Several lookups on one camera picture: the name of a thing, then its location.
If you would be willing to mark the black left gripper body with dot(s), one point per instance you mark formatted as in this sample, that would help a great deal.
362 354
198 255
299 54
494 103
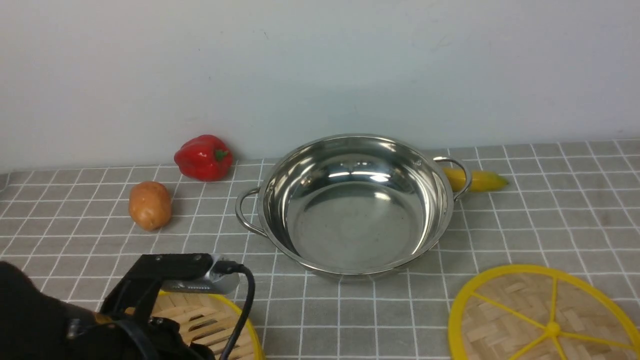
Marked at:
125 329

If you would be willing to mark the bamboo steamer basket yellow rim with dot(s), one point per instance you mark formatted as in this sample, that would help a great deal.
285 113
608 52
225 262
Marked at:
204 319

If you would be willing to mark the woven bamboo steamer lid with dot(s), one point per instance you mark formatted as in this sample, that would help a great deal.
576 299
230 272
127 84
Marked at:
530 312

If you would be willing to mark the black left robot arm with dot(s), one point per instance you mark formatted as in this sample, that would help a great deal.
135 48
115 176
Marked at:
35 326

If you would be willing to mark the stainless steel pot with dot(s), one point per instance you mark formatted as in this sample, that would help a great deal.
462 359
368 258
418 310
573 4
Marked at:
355 206

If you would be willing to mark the brown potato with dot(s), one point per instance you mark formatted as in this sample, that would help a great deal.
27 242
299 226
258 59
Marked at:
150 205

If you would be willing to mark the red bell pepper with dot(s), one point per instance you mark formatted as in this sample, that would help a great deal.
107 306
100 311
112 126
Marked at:
205 158

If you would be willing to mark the yellow banana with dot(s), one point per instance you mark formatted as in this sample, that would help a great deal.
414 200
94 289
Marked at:
481 181

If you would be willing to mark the grey checkered tablecloth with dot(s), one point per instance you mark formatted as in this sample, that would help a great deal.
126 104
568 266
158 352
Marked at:
572 206

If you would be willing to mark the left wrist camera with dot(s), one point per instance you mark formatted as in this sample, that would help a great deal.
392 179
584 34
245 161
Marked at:
198 273

